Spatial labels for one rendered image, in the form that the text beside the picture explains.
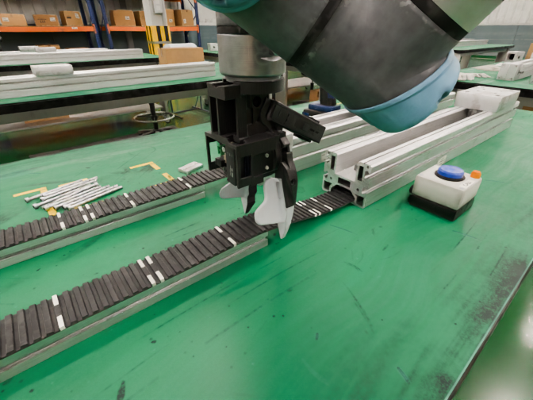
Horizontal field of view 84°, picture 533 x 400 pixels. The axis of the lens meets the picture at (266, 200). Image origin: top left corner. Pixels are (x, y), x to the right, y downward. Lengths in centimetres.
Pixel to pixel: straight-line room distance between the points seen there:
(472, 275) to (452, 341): 12
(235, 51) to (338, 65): 13
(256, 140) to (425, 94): 18
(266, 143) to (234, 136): 4
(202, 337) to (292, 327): 10
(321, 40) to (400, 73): 6
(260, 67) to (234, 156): 10
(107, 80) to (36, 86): 33
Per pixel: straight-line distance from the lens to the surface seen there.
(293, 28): 23
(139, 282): 38
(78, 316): 37
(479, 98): 105
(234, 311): 37
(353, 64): 23
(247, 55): 33
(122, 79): 198
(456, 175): 59
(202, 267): 40
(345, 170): 60
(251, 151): 34
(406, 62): 24
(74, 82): 191
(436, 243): 53
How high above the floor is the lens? 106
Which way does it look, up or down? 30 degrees down
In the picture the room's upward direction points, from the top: straight up
